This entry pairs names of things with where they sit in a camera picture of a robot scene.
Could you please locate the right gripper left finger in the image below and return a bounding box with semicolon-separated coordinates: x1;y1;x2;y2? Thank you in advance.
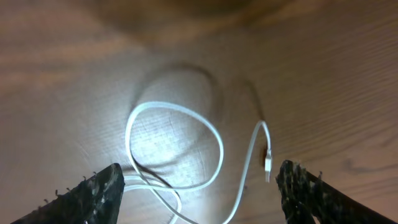
12;163;125;224

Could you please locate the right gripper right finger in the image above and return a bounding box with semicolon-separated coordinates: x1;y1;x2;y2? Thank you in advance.
275;160;397;224

